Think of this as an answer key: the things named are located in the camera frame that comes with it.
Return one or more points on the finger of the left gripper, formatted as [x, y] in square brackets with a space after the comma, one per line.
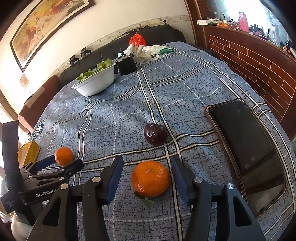
[40, 165]
[62, 174]

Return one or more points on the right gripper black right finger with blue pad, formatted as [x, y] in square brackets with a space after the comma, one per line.
[235, 220]

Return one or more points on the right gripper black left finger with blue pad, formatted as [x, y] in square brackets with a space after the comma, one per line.
[58, 220]

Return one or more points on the orange with green leaf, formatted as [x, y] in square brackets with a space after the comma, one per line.
[150, 179]

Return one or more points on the white gloved left hand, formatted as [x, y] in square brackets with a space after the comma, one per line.
[20, 230]

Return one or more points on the yellow cardboard tray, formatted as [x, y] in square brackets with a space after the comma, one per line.
[28, 153]

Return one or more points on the large orange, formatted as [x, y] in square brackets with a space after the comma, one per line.
[63, 156]

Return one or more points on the maroon armchair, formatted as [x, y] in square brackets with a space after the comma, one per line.
[35, 105]

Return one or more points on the dark purple plum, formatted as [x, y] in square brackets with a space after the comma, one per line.
[155, 134]

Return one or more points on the blue plaid tablecloth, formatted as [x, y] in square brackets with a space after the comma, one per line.
[171, 90]

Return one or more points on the white bowl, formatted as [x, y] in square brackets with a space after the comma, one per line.
[96, 83]

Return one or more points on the green lettuce leaves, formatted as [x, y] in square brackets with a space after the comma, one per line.
[99, 67]

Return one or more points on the black mug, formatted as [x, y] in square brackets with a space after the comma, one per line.
[126, 65]

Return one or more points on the white gloves pile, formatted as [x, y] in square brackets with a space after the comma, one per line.
[143, 53]

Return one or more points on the red plastic bag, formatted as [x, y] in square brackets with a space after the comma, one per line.
[137, 40]

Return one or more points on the brick pattern counter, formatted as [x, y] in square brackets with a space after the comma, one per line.
[269, 71]

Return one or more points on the pink bottle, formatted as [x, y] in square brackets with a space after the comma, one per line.
[243, 22]

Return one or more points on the framed wall painting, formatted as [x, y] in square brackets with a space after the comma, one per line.
[44, 20]

